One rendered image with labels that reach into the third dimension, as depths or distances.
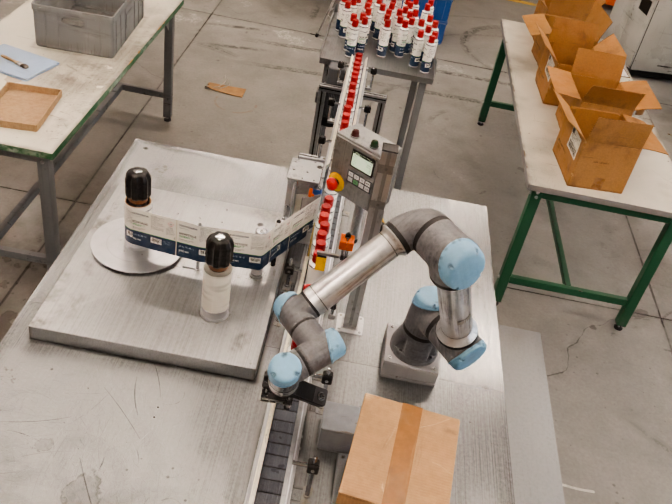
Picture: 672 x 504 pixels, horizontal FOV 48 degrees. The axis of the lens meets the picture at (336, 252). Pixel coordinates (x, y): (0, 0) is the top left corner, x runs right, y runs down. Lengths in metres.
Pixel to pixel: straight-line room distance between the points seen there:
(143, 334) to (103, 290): 0.23
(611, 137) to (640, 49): 3.87
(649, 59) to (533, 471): 5.67
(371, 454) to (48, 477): 0.81
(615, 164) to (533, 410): 1.60
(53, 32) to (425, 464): 2.98
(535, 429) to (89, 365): 1.32
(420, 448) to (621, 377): 2.30
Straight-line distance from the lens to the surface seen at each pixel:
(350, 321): 2.46
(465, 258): 1.78
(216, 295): 2.27
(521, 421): 2.37
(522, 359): 2.57
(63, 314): 2.38
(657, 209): 3.79
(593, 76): 4.31
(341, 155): 2.17
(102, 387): 2.24
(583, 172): 3.68
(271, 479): 1.99
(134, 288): 2.45
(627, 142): 3.65
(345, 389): 2.28
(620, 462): 3.62
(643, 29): 7.39
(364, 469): 1.75
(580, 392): 3.82
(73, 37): 4.06
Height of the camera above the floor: 2.50
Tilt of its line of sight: 37 degrees down
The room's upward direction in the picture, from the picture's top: 11 degrees clockwise
